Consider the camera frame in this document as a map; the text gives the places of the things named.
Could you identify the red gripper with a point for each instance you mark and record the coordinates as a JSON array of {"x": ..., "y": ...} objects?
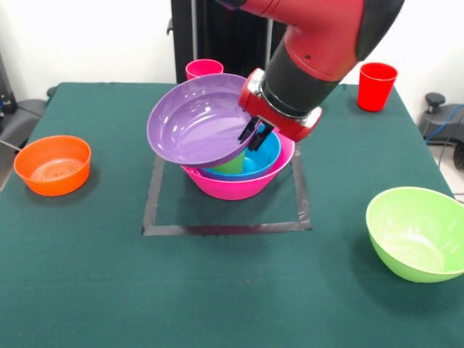
[{"x": 275, "y": 116}]

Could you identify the purple bowl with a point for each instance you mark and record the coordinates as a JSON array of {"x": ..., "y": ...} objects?
[{"x": 195, "y": 123}]

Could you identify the large blue bowl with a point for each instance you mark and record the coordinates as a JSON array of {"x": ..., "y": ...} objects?
[{"x": 224, "y": 177}]

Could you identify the large green bowl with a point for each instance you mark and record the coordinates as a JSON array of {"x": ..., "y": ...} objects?
[{"x": 413, "y": 239}]

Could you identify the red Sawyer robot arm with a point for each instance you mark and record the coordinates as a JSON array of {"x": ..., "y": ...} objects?
[{"x": 319, "y": 43}]

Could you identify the pink cup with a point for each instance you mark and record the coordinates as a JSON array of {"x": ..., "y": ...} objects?
[{"x": 203, "y": 69}]

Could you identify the red cup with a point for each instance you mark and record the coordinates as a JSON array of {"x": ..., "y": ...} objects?
[{"x": 377, "y": 90}]

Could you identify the large pink bowl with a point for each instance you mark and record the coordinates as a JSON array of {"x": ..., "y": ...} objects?
[{"x": 232, "y": 188}]

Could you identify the dark green table cloth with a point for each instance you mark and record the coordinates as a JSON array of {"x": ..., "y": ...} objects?
[{"x": 232, "y": 311}]

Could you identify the orange ribbed bowl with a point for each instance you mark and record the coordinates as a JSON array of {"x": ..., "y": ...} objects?
[{"x": 54, "y": 163}]

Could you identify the black floor device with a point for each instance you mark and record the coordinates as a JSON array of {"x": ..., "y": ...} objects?
[
  {"x": 21, "y": 116},
  {"x": 435, "y": 119}
]

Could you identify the green cup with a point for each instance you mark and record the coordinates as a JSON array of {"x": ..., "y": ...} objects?
[{"x": 232, "y": 165}]

